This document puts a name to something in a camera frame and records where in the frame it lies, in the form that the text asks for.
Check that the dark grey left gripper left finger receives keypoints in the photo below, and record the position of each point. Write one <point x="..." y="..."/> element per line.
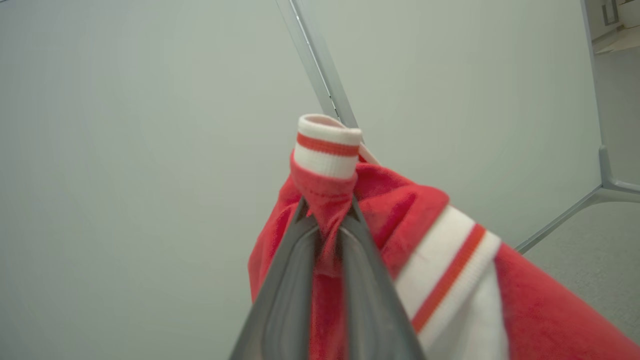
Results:
<point x="280" y="300"/>

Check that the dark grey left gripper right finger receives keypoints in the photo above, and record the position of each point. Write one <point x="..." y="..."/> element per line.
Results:
<point x="372" y="310"/>

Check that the red basketball jersey number 23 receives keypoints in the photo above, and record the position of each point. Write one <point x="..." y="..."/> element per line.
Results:
<point x="400" y="210"/>

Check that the grey metal partition post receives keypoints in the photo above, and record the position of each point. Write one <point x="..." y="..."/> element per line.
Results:
<point x="320" y="65"/>

